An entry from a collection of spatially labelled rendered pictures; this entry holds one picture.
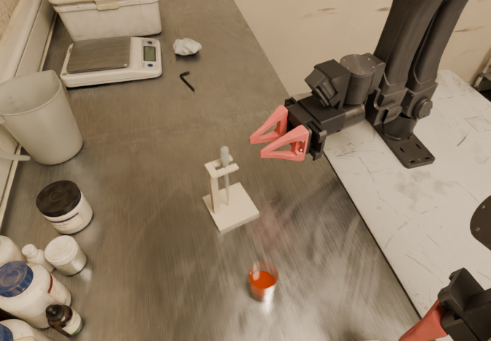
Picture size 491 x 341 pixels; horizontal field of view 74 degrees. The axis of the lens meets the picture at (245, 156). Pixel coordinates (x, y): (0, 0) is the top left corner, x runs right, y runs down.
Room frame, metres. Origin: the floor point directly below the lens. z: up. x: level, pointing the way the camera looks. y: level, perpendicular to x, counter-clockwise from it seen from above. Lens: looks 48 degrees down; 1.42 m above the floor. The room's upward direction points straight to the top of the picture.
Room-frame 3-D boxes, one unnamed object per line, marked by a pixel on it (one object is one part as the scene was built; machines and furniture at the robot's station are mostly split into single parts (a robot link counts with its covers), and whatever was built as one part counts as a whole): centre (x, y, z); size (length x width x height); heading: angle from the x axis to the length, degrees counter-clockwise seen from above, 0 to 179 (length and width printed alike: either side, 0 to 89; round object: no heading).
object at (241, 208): (0.34, 0.03, 0.96); 0.08 x 0.08 x 0.13; 28
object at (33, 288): (0.16, 0.30, 0.96); 0.06 x 0.06 x 0.11
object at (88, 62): (0.83, 0.37, 0.92); 0.26 x 0.19 x 0.05; 102
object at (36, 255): (0.23, 0.32, 0.93); 0.03 x 0.03 x 0.07
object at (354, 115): (0.45, -0.17, 1.05); 0.07 x 0.06 x 0.07; 118
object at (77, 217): (0.32, 0.31, 0.94); 0.07 x 0.07 x 0.07
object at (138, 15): (1.14, 0.45, 0.97); 0.37 x 0.31 x 0.14; 15
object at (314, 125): (0.42, -0.12, 1.04); 0.10 x 0.07 x 0.07; 28
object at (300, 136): (0.38, -0.06, 1.04); 0.09 x 0.07 x 0.07; 118
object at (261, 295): (0.19, -0.03, 0.93); 0.04 x 0.04 x 0.06
